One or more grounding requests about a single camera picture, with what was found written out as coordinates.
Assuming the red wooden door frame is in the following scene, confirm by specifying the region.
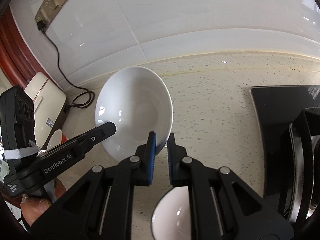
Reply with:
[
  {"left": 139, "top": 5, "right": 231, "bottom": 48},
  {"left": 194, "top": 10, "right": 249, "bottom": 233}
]
[{"left": 1, "top": 8, "right": 43, "bottom": 88}]

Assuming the cream rice cooker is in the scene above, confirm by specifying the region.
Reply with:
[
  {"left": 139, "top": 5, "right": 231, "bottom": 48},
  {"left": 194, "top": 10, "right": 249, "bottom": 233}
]
[{"left": 24, "top": 72, "right": 67, "bottom": 150}]

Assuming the black gas stove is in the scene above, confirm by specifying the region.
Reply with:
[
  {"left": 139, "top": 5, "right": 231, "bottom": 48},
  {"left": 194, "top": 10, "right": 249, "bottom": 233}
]
[{"left": 251, "top": 86, "right": 319, "bottom": 229}]

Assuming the white bowl near camera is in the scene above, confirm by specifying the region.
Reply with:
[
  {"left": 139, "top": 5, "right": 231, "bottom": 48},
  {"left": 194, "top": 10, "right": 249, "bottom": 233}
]
[{"left": 151, "top": 187, "right": 191, "bottom": 240}]

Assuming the person's left hand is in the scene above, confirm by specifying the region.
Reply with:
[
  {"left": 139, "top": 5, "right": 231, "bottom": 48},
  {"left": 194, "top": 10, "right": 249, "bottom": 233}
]
[{"left": 21, "top": 178, "right": 66, "bottom": 226}]

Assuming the plain white bowl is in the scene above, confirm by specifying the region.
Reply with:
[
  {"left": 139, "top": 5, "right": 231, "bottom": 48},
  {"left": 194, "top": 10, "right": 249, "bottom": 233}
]
[{"left": 95, "top": 66, "right": 173, "bottom": 161}]

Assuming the black power cable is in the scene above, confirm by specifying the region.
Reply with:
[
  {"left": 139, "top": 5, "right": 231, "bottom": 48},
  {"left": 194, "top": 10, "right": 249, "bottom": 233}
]
[{"left": 36, "top": 21, "right": 96, "bottom": 113}]

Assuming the red rimmed white bowl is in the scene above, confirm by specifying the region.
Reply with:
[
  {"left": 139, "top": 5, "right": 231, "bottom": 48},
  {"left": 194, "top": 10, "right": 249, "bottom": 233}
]
[{"left": 47, "top": 129, "right": 68, "bottom": 150}]

